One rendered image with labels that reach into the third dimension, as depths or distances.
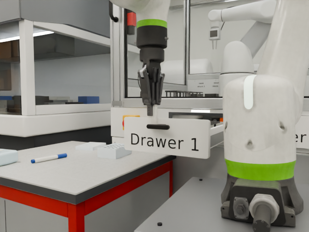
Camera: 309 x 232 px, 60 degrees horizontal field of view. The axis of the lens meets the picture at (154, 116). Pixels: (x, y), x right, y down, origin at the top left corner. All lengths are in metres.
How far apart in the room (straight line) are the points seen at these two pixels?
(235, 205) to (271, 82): 0.22
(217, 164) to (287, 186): 0.62
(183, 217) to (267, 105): 0.24
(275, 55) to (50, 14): 1.20
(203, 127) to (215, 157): 0.38
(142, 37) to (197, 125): 0.30
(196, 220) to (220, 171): 0.66
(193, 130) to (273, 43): 0.30
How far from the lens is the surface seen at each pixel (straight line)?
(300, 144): 1.05
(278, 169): 0.52
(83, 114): 1.69
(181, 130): 0.79
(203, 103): 1.12
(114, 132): 1.35
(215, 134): 0.89
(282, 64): 0.67
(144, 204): 1.01
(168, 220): 0.49
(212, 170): 1.15
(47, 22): 1.57
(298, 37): 0.69
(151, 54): 0.79
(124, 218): 0.92
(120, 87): 1.33
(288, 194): 0.54
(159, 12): 0.82
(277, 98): 0.50
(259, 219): 0.40
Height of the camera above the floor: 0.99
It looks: 4 degrees down
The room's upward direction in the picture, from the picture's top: straight up
